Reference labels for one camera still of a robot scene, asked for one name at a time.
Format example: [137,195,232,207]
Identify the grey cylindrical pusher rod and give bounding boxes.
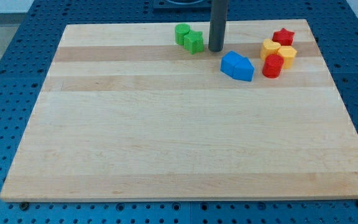
[208,0,229,52]

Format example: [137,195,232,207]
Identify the green star block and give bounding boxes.
[184,30,204,54]

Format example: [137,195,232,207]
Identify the red star block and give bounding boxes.
[272,28,295,45]

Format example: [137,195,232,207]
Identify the green cylinder block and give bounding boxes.
[174,23,190,45]

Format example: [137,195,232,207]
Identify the blue cube block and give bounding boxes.
[220,51,244,77]

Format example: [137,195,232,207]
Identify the yellow heart block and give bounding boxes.
[260,39,281,60]

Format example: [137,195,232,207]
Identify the blue pentagon block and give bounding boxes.
[232,57,254,82]

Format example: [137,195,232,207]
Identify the red cylinder block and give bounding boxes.
[262,54,284,78]

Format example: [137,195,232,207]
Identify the yellow hexagon block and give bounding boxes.
[277,45,297,69]

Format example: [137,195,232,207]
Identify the wooden board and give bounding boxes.
[0,19,358,202]

